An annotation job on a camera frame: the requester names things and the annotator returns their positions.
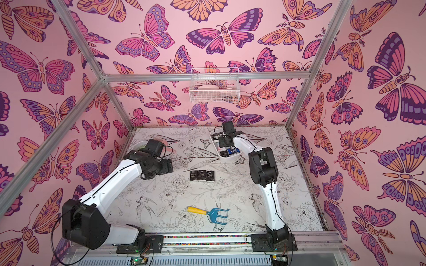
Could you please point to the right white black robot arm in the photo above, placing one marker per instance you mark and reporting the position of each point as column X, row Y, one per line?
column 264, row 173

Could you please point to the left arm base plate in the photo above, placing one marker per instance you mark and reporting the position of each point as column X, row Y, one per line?
column 143, row 244

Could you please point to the blue yellow toy rake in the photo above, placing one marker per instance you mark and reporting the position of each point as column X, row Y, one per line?
column 213, row 215

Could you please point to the white wire wall basket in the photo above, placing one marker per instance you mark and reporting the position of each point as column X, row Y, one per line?
column 211, row 86

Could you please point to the white bowl with succulent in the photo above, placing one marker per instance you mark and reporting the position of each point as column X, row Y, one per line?
column 140, row 146

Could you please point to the green circuit board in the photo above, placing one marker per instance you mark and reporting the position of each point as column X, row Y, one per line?
column 138, row 261

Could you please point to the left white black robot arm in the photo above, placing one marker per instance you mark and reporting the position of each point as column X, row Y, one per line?
column 84, row 220

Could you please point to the aluminium mounting rail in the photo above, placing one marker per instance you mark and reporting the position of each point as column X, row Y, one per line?
column 230, row 243

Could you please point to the blue tissue pack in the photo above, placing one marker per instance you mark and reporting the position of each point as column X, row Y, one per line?
column 232, row 151

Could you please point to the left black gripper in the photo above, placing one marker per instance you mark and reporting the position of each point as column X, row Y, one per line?
column 167, row 168

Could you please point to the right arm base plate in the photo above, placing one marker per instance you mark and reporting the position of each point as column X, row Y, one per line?
column 265, row 243

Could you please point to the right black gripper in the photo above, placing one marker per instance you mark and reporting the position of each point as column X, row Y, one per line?
column 226, row 141

